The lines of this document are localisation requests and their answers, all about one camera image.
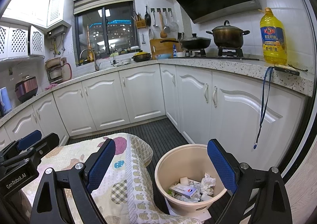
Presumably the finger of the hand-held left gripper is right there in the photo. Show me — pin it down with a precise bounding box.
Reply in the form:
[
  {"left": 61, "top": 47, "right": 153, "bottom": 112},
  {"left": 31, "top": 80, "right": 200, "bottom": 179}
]
[
  {"left": 31, "top": 133, "right": 60, "bottom": 165},
  {"left": 15, "top": 129, "right": 43, "bottom": 152}
]

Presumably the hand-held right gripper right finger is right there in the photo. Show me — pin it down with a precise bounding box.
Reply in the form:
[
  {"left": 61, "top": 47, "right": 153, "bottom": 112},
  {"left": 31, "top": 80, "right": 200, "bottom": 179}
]
[{"left": 207, "top": 138, "right": 293, "bottom": 224}]

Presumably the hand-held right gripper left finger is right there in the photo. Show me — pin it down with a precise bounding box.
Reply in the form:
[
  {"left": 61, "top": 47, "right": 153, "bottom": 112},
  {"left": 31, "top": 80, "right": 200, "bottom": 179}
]
[{"left": 29, "top": 138, "right": 116, "bottom": 224}]

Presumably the white tissue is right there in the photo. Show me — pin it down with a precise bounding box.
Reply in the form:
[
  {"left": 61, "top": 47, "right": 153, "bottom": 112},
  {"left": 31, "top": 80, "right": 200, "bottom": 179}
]
[{"left": 200, "top": 173, "right": 216, "bottom": 195}]

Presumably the small white carton box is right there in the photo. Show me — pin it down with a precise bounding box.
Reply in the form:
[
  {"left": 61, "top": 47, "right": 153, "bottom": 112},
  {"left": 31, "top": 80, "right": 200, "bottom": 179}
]
[{"left": 170, "top": 184, "right": 201, "bottom": 199}]

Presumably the beige plastic bin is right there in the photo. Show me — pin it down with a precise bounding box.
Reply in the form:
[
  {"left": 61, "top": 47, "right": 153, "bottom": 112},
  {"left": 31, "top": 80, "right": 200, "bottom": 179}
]
[{"left": 155, "top": 143, "right": 236, "bottom": 211}]

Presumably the apple print quilted blanket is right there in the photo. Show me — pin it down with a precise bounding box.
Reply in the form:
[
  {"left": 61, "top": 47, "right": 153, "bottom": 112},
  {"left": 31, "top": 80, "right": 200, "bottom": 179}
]
[{"left": 21, "top": 132, "right": 202, "bottom": 224}]

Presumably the blue electric kettle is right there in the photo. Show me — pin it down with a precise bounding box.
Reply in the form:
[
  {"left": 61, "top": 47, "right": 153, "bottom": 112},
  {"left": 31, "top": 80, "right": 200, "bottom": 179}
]
[{"left": 0, "top": 87, "right": 13, "bottom": 115}]

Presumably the beige clay pot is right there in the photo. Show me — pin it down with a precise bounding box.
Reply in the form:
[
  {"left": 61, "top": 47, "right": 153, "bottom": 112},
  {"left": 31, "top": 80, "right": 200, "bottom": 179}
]
[{"left": 45, "top": 57, "right": 63, "bottom": 68}]

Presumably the row of white cabinet doors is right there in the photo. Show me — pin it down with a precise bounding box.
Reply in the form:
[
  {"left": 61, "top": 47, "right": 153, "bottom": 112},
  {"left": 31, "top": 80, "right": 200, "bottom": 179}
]
[{"left": 0, "top": 64, "right": 307, "bottom": 162}]

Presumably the chrome kitchen faucet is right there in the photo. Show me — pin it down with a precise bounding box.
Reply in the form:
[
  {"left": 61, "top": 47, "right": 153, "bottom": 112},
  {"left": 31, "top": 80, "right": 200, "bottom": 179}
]
[{"left": 80, "top": 49, "right": 101, "bottom": 72}]

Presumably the speckled stone countertop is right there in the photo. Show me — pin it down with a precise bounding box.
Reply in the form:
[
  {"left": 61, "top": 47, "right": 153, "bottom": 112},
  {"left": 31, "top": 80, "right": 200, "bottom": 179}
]
[{"left": 0, "top": 57, "right": 312, "bottom": 128}]

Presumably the small chrome tap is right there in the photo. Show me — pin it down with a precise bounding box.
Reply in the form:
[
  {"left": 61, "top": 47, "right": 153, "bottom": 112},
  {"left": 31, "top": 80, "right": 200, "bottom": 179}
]
[{"left": 109, "top": 45, "right": 117, "bottom": 66}]

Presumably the black gas stove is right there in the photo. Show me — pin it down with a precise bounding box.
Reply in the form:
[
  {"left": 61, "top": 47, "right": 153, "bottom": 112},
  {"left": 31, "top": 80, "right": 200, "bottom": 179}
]
[{"left": 173, "top": 48, "right": 245, "bottom": 59}]

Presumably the white water heater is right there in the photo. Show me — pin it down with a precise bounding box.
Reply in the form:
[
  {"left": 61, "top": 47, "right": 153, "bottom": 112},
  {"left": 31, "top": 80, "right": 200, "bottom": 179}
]
[{"left": 46, "top": 22, "right": 72, "bottom": 38}]

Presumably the black pot with yellow lid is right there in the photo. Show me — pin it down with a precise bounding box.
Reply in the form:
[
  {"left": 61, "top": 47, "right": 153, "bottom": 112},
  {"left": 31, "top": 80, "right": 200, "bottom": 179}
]
[{"left": 131, "top": 51, "right": 152, "bottom": 63}]

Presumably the black smartphone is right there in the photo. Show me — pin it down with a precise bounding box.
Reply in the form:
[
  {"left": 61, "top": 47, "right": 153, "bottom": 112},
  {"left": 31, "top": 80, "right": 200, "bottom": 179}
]
[{"left": 274, "top": 64, "right": 300, "bottom": 76}]

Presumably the black frying pan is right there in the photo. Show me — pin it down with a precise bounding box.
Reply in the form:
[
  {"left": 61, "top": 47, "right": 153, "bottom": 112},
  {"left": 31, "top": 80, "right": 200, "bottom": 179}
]
[{"left": 160, "top": 33, "right": 212, "bottom": 51}]

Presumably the dark stock pot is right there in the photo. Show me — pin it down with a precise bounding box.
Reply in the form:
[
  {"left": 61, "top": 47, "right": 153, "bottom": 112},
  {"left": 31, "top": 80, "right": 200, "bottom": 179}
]
[{"left": 206, "top": 20, "right": 250, "bottom": 49}]

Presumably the dark kitchen window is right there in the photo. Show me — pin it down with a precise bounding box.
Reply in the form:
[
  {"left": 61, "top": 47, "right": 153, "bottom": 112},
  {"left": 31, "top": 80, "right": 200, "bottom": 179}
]
[{"left": 74, "top": 1, "right": 139, "bottom": 67}]

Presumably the wooden cutting board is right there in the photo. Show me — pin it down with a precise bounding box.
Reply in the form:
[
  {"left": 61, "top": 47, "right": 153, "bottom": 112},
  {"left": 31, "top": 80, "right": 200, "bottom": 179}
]
[{"left": 149, "top": 38, "right": 179, "bottom": 60}]

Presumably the yellow cooking oil bottle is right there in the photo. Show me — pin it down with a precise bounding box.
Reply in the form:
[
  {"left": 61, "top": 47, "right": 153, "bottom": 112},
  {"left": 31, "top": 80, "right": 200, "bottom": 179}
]
[{"left": 258, "top": 7, "right": 288, "bottom": 66}]

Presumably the wooden spatula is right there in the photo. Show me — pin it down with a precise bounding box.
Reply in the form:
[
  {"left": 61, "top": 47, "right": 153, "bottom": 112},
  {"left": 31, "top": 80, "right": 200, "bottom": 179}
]
[{"left": 159, "top": 12, "right": 167, "bottom": 38}]

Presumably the wooden utensil holder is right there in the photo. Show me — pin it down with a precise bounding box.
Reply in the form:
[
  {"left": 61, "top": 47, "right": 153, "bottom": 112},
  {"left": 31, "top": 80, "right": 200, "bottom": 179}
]
[{"left": 134, "top": 9, "right": 145, "bottom": 28}]

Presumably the mesh strainer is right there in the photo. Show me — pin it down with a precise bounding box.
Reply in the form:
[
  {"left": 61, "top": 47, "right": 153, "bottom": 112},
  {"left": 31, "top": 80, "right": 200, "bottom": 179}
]
[{"left": 168, "top": 9, "right": 179, "bottom": 32}]

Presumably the metal skimmer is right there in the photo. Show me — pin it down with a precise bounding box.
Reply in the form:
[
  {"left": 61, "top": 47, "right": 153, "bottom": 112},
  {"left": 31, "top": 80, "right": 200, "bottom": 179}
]
[{"left": 163, "top": 11, "right": 171, "bottom": 33}]

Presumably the small black hanging pan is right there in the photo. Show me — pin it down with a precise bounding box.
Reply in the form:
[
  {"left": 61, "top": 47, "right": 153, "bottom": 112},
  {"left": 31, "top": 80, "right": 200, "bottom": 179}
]
[{"left": 144, "top": 6, "right": 151, "bottom": 27}]

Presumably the striped roller blind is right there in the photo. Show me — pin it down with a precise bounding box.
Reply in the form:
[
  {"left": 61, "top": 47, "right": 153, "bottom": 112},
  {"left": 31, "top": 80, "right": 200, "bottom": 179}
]
[{"left": 73, "top": 0, "right": 135, "bottom": 16}]

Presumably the blue lanyard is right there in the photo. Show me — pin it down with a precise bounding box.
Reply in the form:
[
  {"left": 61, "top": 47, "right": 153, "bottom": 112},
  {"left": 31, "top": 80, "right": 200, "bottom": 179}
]
[{"left": 253, "top": 66, "right": 275, "bottom": 150}]

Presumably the red hose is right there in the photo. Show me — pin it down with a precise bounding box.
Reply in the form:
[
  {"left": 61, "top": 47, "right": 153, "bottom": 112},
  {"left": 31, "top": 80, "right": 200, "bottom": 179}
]
[{"left": 62, "top": 62, "right": 74, "bottom": 80}]

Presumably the white lattice wall cabinet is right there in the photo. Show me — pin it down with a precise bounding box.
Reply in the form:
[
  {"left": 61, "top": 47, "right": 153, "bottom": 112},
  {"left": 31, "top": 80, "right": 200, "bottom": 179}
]
[{"left": 0, "top": 22, "right": 46, "bottom": 61}]

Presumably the white louvred wall cabinet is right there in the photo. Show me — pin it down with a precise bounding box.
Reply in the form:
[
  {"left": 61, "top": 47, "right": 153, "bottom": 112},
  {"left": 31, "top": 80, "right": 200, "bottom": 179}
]
[{"left": 0, "top": 0, "right": 68, "bottom": 28}]

